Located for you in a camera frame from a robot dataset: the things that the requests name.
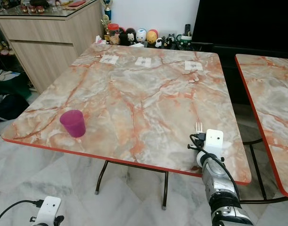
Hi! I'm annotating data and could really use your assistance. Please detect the marble-pattern folding table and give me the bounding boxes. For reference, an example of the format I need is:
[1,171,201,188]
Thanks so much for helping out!
[1,43,252,210]

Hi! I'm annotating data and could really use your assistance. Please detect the white paper card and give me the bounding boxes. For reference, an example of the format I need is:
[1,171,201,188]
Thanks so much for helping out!
[185,61,204,72]
[99,55,119,64]
[135,57,153,67]

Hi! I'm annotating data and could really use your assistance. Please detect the marble-pattern side table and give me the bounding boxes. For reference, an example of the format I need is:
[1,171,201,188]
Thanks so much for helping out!
[235,53,288,206]

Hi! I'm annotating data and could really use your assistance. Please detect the purple plastic cup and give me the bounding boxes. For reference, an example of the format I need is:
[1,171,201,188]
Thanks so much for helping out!
[59,110,86,138]

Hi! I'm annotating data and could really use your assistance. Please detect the green mug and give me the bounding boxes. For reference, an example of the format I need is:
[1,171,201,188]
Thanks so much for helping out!
[176,35,193,50]

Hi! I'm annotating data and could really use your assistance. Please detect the black bag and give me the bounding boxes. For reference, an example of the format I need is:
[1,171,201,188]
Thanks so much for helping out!
[0,93,30,122]

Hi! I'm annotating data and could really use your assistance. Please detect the yellow and red figure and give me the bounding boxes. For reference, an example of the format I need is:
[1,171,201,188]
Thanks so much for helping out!
[147,29,159,45]

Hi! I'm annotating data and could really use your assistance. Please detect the green bag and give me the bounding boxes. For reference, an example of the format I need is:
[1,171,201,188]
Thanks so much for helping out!
[0,70,32,99]

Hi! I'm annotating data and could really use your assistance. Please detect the white round figure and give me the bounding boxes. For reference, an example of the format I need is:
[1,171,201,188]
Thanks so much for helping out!
[136,28,148,44]

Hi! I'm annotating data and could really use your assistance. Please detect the black mouse figure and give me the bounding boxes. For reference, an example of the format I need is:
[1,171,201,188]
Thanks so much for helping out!
[119,27,136,46]

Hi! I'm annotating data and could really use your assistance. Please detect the black television screen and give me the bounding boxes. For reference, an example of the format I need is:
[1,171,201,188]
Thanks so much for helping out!
[192,0,288,48]

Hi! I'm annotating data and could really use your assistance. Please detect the red-lidded jar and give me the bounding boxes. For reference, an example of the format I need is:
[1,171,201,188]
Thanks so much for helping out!
[107,23,121,45]

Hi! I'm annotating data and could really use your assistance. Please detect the blue and gold trophy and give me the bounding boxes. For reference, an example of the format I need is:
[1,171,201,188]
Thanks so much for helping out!
[102,0,113,22]

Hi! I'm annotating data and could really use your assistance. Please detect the light wooden cabinet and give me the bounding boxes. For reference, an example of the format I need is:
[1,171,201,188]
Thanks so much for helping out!
[0,0,103,93]

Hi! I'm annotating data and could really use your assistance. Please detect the red flat case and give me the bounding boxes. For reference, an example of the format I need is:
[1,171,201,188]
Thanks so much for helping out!
[67,0,86,8]

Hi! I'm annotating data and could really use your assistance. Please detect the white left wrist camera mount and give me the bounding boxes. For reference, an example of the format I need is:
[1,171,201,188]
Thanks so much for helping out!
[34,197,62,226]

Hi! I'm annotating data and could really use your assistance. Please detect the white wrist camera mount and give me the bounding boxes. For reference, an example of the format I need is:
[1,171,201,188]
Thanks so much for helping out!
[34,197,62,226]
[204,129,224,159]

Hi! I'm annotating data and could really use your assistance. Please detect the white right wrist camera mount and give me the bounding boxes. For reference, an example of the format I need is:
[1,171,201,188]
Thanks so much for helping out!
[204,129,224,159]

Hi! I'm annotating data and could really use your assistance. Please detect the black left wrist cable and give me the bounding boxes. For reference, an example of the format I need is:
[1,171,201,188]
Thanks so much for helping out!
[0,200,44,226]

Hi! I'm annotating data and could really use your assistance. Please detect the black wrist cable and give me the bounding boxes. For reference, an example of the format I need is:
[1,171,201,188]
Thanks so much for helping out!
[0,200,44,226]
[189,133,244,199]

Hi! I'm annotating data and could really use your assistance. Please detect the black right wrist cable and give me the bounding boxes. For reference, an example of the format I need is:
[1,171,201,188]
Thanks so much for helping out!
[189,133,244,199]

